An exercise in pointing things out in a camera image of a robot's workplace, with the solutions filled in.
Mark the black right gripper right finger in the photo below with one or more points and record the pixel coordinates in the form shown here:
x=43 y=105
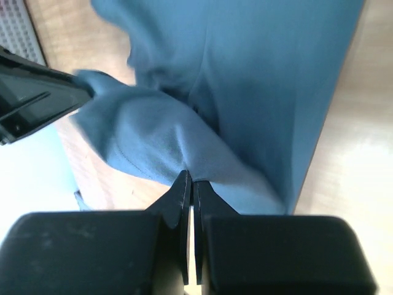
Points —
x=206 y=203

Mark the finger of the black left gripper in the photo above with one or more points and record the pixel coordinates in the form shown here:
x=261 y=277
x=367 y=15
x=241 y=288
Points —
x=34 y=96

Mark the white plastic laundry basket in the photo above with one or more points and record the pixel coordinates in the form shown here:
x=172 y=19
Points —
x=17 y=31

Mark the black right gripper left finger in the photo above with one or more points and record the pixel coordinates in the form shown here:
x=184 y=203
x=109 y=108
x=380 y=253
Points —
x=171 y=264

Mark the teal blue t-shirt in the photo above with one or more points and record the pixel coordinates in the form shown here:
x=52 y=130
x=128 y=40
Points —
x=234 y=92

